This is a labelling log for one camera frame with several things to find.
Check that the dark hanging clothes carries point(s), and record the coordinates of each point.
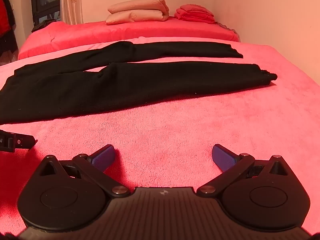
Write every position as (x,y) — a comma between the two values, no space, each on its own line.
(11,37)

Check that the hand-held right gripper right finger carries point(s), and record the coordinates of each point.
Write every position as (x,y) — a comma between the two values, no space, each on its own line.
(223,158)

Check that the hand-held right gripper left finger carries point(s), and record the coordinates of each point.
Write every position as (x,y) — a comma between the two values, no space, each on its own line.
(105,157)

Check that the red covered bed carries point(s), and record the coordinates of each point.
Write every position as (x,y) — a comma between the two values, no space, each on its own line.
(100,32)

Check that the black cloth item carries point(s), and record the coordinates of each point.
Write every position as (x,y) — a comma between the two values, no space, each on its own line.
(42,25)

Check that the red hanging garment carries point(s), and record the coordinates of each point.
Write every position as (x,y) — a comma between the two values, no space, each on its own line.
(3,17)

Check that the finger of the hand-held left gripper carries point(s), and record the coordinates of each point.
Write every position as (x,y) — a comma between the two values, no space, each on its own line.
(25,142)

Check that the pink fleece blanket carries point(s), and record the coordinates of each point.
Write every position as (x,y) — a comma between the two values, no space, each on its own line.
(175,130)

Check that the beige patterned curtain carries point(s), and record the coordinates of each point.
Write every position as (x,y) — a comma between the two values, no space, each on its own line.
(72,2)

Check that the red folded blanket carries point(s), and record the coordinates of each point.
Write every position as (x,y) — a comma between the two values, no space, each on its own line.
(195,13)

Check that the black pants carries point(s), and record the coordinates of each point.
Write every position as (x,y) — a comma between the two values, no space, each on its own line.
(125,85)

